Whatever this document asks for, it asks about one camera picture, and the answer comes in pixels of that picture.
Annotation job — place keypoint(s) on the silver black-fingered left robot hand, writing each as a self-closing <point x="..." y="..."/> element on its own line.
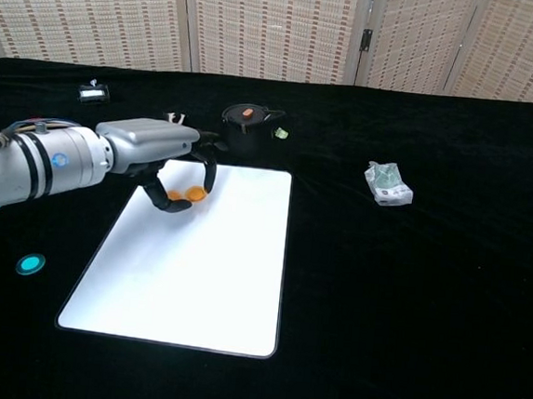
<point x="150" y="142"/>

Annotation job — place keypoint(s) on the orange round magnet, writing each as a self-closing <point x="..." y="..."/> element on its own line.
<point x="174" y="194"/>
<point x="197" y="194"/>

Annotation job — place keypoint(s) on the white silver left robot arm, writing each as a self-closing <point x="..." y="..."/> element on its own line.
<point x="40" y="166"/>

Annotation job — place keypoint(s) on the white rectangular board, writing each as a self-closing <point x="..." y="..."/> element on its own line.
<point x="185" y="272"/>

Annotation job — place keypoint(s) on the small black tally counter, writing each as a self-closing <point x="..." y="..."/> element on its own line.
<point x="93" y="94"/>

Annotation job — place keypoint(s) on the black kettle with lid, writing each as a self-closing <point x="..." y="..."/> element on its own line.
<point x="246" y="132"/>

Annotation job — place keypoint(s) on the small green clip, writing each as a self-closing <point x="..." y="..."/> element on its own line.
<point x="280" y="133"/>

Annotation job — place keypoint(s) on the woven folding screen panel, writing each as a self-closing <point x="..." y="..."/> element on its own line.
<point x="416" y="40"/>
<point x="272" y="27"/>
<point x="522" y="49"/>
<point x="82" y="10"/>

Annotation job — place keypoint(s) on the black metal screen hinge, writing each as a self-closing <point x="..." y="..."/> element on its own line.
<point x="367" y="38"/>

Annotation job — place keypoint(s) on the crumpled plastic wrapper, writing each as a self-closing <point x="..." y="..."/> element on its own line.
<point x="388" y="184"/>

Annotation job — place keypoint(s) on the black velvet tablecloth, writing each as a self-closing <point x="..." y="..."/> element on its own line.
<point x="403" y="291"/>

